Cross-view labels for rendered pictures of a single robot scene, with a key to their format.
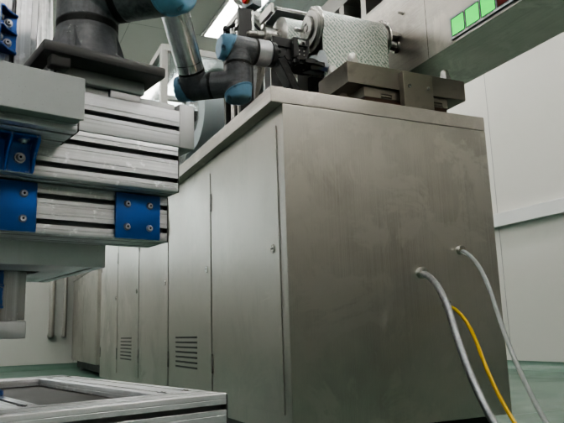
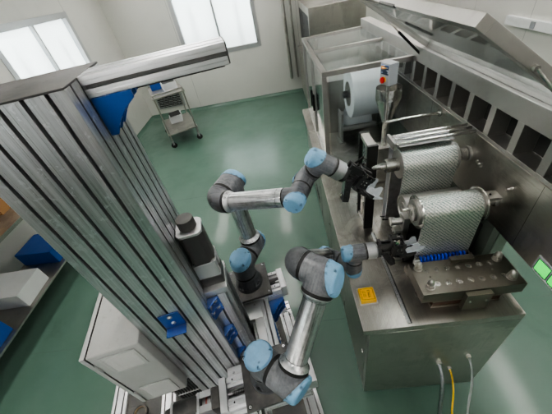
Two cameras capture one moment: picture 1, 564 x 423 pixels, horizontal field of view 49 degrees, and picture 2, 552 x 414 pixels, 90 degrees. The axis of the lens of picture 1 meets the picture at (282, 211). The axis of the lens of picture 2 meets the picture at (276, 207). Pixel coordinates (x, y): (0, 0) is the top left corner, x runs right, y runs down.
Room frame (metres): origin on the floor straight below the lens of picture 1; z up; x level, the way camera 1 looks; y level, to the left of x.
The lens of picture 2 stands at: (0.81, -0.05, 2.13)
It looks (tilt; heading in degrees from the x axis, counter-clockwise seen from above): 40 degrees down; 32
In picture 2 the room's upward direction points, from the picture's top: 13 degrees counter-clockwise
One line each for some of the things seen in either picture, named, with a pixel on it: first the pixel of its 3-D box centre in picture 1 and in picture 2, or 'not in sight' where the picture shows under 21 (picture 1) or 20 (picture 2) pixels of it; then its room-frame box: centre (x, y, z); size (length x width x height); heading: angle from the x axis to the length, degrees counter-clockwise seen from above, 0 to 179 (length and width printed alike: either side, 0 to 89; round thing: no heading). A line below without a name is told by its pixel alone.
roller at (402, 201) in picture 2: not in sight; (429, 203); (1.97, -0.17, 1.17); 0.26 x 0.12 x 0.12; 116
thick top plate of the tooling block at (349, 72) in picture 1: (392, 91); (462, 277); (1.71, -0.33, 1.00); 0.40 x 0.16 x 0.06; 116
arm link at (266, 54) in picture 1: (262, 54); (371, 250); (1.67, 0.04, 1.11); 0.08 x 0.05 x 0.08; 26
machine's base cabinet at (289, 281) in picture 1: (226, 307); (362, 209); (2.68, 0.25, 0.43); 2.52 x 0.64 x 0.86; 26
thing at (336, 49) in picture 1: (357, 69); (445, 240); (1.80, -0.25, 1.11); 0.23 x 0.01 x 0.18; 116
